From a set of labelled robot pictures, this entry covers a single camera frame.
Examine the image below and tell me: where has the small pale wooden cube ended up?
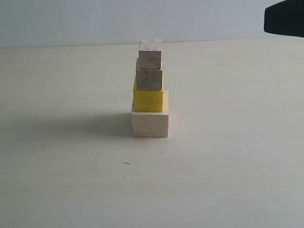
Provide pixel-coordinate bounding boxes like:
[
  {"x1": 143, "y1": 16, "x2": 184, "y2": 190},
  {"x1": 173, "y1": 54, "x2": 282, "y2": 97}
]
[{"x1": 139, "y1": 38, "x2": 162, "y2": 70}]

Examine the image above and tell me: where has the medium grey wooden cube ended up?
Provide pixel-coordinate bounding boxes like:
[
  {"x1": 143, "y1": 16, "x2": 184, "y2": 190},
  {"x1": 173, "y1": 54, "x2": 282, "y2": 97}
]
[{"x1": 136, "y1": 58, "x2": 164, "y2": 91}]

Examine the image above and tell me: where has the yellow cube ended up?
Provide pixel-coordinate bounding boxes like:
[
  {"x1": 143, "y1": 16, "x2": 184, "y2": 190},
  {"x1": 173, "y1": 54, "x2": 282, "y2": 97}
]
[{"x1": 133, "y1": 77, "x2": 165, "y2": 112}]

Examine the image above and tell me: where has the large pale wooden cube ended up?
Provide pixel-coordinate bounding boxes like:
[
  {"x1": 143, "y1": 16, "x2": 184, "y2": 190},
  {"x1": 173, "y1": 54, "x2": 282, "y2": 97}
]
[{"x1": 131, "y1": 90, "x2": 169, "y2": 138}]

